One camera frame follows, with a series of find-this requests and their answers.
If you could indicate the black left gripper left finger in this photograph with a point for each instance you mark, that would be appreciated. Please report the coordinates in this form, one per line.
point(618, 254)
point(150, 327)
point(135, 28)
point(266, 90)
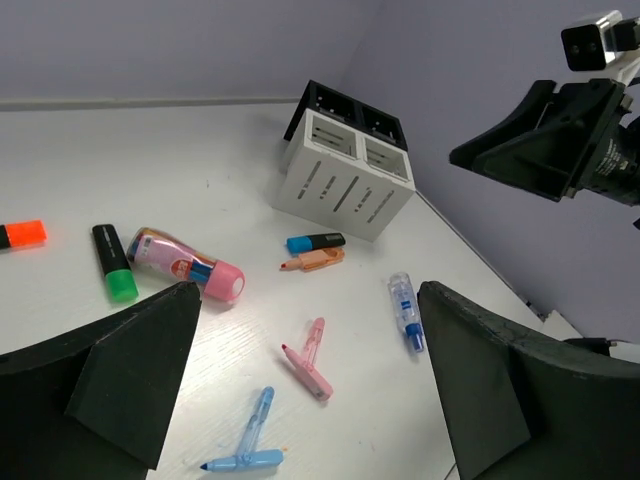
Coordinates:
point(96, 402)

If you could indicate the orange folding marker pen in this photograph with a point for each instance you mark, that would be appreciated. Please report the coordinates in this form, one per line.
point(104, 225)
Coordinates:
point(314, 260)

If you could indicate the pink folding marker pen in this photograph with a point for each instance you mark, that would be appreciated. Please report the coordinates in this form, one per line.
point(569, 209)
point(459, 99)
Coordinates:
point(303, 363)

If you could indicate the white slotted organizer box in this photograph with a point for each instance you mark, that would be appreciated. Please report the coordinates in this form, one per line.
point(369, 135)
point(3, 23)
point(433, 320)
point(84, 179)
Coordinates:
point(343, 179)

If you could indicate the orange highlighter black body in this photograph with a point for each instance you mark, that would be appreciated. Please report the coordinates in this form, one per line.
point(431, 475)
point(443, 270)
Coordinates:
point(22, 234)

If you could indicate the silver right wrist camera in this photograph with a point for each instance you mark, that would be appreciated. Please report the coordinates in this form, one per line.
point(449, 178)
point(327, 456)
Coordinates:
point(594, 43)

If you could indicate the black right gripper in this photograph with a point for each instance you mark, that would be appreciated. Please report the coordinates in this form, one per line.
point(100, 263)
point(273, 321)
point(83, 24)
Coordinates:
point(561, 140)

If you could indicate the black slotted organizer box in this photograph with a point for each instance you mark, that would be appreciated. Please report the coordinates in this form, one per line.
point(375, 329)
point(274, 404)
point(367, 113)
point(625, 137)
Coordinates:
point(348, 111)

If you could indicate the blue highlighter black body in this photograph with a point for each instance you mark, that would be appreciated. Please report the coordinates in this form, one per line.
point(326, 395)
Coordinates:
point(307, 243)

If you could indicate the blue folding marker pen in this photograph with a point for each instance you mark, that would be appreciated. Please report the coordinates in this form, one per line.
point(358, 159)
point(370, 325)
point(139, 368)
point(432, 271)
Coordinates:
point(247, 455)

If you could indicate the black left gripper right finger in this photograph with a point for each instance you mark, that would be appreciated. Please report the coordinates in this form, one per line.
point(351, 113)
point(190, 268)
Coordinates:
point(521, 405)

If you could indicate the green highlighter black body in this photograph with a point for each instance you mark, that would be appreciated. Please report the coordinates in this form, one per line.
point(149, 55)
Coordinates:
point(119, 279)

